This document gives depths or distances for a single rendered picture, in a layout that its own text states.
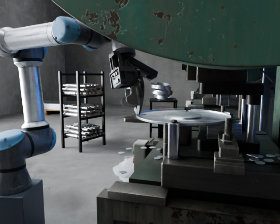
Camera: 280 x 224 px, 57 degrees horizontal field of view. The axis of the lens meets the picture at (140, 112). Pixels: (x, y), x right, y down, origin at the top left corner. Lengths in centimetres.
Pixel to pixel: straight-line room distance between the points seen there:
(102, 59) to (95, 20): 773
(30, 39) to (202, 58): 73
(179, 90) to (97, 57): 269
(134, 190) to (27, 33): 63
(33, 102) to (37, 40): 34
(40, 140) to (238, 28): 100
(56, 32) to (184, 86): 672
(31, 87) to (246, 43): 99
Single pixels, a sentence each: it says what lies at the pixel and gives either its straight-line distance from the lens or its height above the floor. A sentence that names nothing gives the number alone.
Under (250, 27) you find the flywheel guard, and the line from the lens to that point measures 34.
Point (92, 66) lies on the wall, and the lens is 824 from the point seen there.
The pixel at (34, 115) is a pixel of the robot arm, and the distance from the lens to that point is 120.
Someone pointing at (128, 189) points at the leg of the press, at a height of 64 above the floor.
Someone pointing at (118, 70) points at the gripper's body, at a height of 92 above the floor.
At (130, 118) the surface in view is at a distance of 78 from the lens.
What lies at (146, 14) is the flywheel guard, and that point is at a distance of 35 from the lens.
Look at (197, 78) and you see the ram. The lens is 73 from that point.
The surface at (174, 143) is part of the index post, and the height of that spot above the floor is 74.
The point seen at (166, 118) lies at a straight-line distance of 77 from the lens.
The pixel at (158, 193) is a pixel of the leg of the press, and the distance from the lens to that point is 62.
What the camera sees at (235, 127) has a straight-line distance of 74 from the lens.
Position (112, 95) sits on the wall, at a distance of 800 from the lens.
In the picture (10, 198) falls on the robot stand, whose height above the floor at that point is 45.
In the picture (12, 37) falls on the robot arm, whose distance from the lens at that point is 104.
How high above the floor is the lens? 91
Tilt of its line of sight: 8 degrees down
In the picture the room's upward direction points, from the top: straight up
